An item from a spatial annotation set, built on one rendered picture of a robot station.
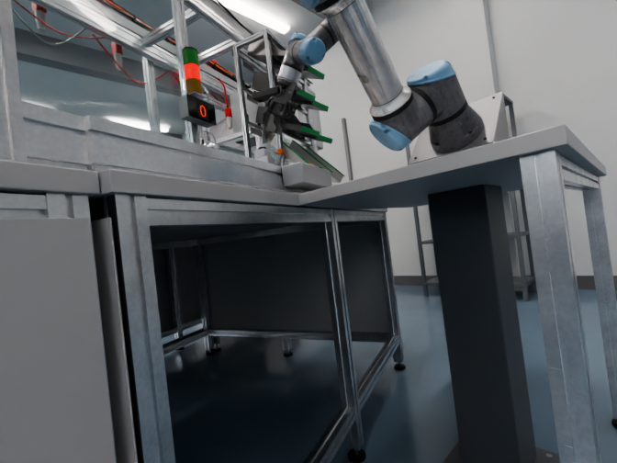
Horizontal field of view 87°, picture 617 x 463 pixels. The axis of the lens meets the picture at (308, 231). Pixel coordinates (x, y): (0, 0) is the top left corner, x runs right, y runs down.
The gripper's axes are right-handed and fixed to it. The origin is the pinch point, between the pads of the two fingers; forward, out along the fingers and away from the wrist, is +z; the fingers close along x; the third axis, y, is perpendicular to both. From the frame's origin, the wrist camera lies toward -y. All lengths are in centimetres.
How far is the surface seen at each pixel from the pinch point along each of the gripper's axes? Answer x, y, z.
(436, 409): 33, 98, 74
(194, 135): -22.1, -10.7, 8.0
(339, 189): -31, 49, 3
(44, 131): -79, 27, 6
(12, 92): -84, 30, 2
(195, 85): -22.3, -15.9, -7.0
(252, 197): -47, 39, 10
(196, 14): 35, -98, -44
